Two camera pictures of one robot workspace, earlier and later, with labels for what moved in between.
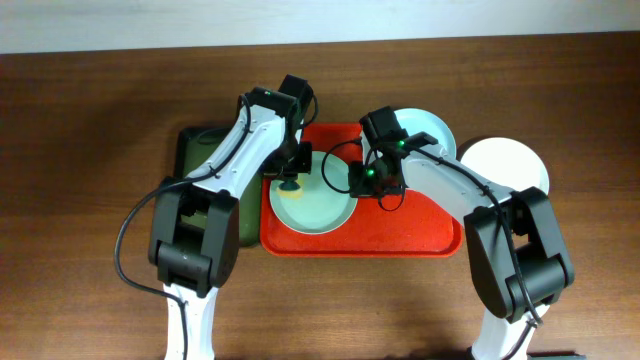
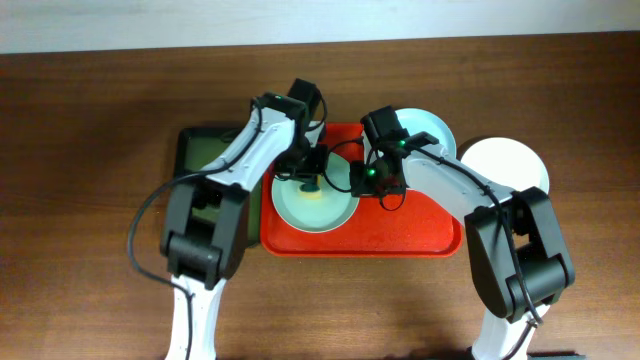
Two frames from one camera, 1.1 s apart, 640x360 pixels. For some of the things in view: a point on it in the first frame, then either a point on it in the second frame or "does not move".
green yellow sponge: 297,194 -> 310,191
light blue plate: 414,121 does not move
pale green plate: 326,205 does not move
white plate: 506,163 does not move
